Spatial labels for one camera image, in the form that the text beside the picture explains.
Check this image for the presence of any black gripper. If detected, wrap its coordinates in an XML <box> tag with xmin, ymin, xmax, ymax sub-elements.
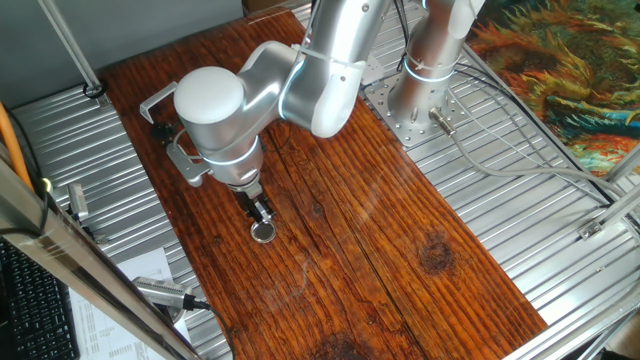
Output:
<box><xmin>233</xmin><ymin>182</ymin><xmax>276</xmax><ymax>224</ymax></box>

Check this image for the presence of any small round steel plate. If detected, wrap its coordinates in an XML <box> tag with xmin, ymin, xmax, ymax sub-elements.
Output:
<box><xmin>250</xmin><ymin>220</ymin><xmax>278</xmax><ymax>245</ymax></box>

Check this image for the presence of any wood grain table mat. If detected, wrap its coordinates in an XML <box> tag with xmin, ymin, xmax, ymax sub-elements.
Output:
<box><xmin>102</xmin><ymin>7</ymin><xmax>547</xmax><ymax>360</ymax></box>

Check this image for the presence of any printed paper sheet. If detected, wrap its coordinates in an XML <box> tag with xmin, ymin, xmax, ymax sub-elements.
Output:
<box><xmin>69</xmin><ymin>247</ymin><xmax>191</xmax><ymax>360</ymax></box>

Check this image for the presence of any white mesh bent rack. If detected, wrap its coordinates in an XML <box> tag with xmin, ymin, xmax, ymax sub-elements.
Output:
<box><xmin>139</xmin><ymin>81</ymin><xmax>179</xmax><ymax>125</ymax></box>

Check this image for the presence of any white power strip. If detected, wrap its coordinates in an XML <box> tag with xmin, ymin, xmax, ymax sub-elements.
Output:
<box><xmin>360</xmin><ymin>53</ymin><xmax>385</xmax><ymax>86</ymax></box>

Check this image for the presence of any metal beam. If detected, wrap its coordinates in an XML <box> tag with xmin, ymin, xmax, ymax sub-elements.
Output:
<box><xmin>0</xmin><ymin>144</ymin><xmax>201</xmax><ymax>360</ymax></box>

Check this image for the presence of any black keyboard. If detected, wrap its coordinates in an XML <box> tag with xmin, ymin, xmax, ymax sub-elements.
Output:
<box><xmin>0</xmin><ymin>237</ymin><xmax>81</xmax><ymax>360</ymax></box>

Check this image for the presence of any orange pipe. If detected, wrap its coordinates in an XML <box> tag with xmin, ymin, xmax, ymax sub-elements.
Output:
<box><xmin>0</xmin><ymin>102</ymin><xmax>34</xmax><ymax>194</ymax></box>

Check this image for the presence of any colourful painted cloth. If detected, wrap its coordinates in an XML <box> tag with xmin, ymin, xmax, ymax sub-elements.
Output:
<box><xmin>467</xmin><ymin>0</ymin><xmax>640</xmax><ymax>176</ymax></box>

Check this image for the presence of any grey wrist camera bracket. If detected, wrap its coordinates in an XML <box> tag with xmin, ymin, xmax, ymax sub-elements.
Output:
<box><xmin>165</xmin><ymin>142</ymin><xmax>211</xmax><ymax>189</ymax></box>

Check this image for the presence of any silver camera with black cable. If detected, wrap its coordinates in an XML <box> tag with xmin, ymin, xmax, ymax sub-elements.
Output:
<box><xmin>132</xmin><ymin>276</ymin><xmax>236</xmax><ymax>360</ymax></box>

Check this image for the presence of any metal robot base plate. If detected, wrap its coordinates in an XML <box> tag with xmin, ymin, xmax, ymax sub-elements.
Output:
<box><xmin>363</xmin><ymin>74</ymin><xmax>469</xmax><ymax>148</ymax></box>

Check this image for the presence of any grey base cable with connector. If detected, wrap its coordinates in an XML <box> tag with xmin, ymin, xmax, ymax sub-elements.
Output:
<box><xmin>428</xmin><ymin>106</ymin><xmax>640</xmax><ymax>201</ymax></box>

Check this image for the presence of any black base cable bundle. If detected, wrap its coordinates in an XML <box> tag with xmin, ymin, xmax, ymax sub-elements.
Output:
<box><xmin>393</xmin><ymin>0</ymin><xmax>414</xmax><ymax>71</ymax></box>

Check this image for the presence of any aluminium frame post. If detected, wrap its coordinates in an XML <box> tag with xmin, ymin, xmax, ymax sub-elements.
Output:
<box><xmin>37</xmin><ymin>0</ymin><xmax>114</xmax><ymax>109</ymax></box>

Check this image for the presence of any aluminium frame strut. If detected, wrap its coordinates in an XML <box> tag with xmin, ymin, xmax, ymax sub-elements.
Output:
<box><xmin>602</xmin><ymin>143</ymin><xmax>640</xmax><ymax>184</ymax></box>
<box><xmin>578</xmin><ymin>183</ymin><xmax>640</xmax><ymax>240</ymax></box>

